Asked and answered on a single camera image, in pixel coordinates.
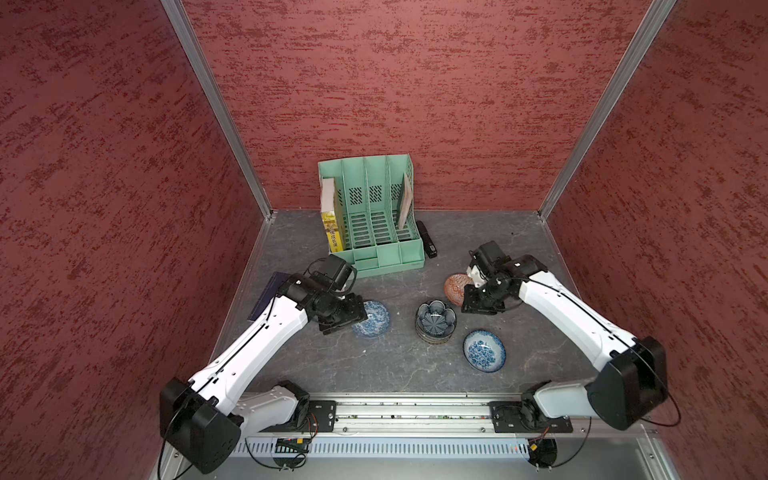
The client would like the dark blue notebook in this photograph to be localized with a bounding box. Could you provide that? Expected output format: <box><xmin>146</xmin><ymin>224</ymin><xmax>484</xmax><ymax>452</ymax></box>
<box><xmin>248</xmin><ymin>272</ymin><xmax>290</xmax><ymax>322</ymax></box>

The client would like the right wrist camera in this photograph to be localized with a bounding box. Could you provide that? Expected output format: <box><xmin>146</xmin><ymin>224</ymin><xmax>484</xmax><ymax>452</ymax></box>
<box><xmin>466</xmin><ymin>241</ymin><xmax>511</xmax><ymax>288</ymax></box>

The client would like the green plastic file organizer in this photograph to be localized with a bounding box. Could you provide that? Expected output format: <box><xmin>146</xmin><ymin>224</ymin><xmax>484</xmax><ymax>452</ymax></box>
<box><xmin>318</xmin><ymin>154</ymin><xmax>426</xmax><ymax>278</ymax></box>

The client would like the dark flower pattern bowl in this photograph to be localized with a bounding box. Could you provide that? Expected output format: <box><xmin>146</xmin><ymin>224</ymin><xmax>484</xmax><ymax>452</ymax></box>
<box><xmin>415</xmin><ymin>300</ymin><xmax>457</xmax><ymax>335</ymax></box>

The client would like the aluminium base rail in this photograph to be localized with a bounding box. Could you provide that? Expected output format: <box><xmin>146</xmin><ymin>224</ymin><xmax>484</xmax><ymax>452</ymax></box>
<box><xmin>173</xmin><ymin>392</ymin><xmax>655</xmax><ymax>439</ymax></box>

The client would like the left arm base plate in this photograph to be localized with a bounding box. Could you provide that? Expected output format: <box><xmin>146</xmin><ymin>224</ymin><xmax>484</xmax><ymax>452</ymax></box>
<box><xmin>282</xmin><ymin>400</ymin><xmax>337</xmax><ymax>434</ymax></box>

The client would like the yellow white book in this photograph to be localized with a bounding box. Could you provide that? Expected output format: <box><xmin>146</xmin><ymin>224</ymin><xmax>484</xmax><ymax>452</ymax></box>
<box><xmin>320</xmin><ymin>178</ymin><xmax>345</xmax><ymax>253</ymax></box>

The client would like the blue floral bowl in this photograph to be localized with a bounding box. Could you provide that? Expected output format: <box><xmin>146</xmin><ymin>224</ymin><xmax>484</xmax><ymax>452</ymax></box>
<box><xmin>352</xmin><ymin>300</ymin><xmax>391</xmax><ymax>338</ymax></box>
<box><xmin>463</xmin><ymin>330</ymin><xmax>506</xmax><ymax>373</ymax></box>

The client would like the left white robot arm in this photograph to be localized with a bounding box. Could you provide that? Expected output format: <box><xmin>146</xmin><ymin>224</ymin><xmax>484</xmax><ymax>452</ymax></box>
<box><xmin>159</xmin><ymin>272</ymin><xmax>367</xmax><ymax>474</ymax></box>

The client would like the thin pink booklet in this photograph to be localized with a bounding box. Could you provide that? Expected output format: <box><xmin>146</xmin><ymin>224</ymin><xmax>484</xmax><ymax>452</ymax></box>
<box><xmin>397</xmin><ymin>173</ymin><xmax>413</xmax><ymax>230</ymax></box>

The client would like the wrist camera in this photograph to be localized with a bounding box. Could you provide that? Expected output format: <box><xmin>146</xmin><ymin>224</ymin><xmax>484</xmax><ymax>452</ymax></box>
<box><xmin>466</xmin><ymin>241</ymin><xmax>511</xmax><ymax>288</ymax></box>
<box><xmin>311</xmin><ymin>255</ymin><xmax>357</xmax><ymax>296</ymax></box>

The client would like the orange diamond pattern bowl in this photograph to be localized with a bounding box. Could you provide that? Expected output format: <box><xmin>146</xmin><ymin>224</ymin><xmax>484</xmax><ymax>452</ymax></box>
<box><xmin>443</xmin><ymin>273</ymin><xmax>474</xmax><ymax>307</ymax></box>

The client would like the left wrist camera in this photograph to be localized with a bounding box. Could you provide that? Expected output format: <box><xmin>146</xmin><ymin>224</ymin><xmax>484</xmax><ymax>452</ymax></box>
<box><xmin>311</xmin><ymin>255</ymin><xmax>357</xmax><ymax>296</ymax></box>

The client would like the pink striped bowl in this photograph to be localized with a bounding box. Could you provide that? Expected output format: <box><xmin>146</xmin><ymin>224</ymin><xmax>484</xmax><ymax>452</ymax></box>
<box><xmin>422</xmin><ymin>338</ymin><xmax>450</xmax><ymax>345</ymax></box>

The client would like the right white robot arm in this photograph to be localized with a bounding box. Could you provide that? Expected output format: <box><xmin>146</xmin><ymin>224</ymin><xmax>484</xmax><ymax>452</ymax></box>
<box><xmin>462</xmin><ymin>242</ymin><xmax>671</xmax><ymax>431</ymax></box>

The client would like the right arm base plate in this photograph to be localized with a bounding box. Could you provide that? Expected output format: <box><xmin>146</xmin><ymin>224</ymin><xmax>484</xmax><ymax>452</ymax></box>
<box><xmin>489</xmin><ymin>401</ymin><xmax>573</xmax><ymax>435</ymax></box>

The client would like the green triangle pattern bowl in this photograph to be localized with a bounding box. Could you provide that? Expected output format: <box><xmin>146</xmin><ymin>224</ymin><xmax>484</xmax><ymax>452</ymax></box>
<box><xmin>416</xmin><ymin>330</ymin><xmax>453</xmax><ymax>339</ymax></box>

